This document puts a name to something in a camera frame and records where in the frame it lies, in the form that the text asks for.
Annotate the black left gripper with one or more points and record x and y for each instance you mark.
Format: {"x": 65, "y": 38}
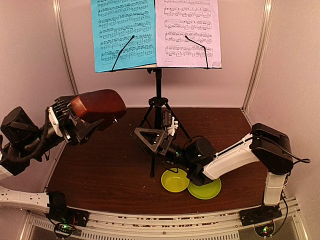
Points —
{"x": 67, "y": 128}

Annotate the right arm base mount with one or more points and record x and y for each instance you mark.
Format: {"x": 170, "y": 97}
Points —
{"x": 262, "y": 218}

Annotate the right aluminium frame post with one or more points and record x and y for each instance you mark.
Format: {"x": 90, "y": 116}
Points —
{"x": 261, "y": 49}

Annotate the brown wooden metronome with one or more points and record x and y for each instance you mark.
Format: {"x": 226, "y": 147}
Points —
{"x": 104, "y": 104}

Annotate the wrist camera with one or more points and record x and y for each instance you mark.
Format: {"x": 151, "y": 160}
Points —
{"x": 169, "y": 122}
{"x": 54, "y": 122}

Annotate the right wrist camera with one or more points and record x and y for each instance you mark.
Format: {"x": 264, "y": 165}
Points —
{"x": 169, "y": 122}

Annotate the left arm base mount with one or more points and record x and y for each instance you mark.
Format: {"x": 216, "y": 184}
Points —
{"x": 68, "y": 224}

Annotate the lime green plate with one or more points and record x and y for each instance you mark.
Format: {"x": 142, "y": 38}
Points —
{"x": 207, "y": 191}

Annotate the blue sheet music page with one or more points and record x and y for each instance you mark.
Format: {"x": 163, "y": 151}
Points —
{"x": 124, "y": 34}

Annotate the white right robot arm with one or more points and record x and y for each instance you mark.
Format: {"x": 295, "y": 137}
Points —
{"x": 263, "y": 144}

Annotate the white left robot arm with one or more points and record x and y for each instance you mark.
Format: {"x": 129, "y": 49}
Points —
{"x": 16, "y": 193}

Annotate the lime green bowl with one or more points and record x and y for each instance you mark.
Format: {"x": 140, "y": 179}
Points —
{"x": 174, "y": 180}

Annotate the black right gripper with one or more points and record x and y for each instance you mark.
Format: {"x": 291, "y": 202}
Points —
{"x": 160, "y": 144}

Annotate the aluminium front rail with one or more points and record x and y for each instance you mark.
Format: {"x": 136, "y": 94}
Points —
{"x": 223, "y": 225}

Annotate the black perforated music stand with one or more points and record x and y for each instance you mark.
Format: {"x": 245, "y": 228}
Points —
{"x": 157, "y": 102}

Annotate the white sheet music page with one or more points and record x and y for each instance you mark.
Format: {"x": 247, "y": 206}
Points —
{"x": 187, "y": 34}

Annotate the left aluminium frame post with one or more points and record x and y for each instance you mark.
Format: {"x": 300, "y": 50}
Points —
{"x": 63, "y": 42}

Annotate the aluminium frame post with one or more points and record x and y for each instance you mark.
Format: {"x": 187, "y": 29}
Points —
{"x": 261, "y": 49}
{"x": 63, "y": 42}

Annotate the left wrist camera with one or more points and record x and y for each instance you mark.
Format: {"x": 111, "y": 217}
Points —
{"x": 54, "y": 122}

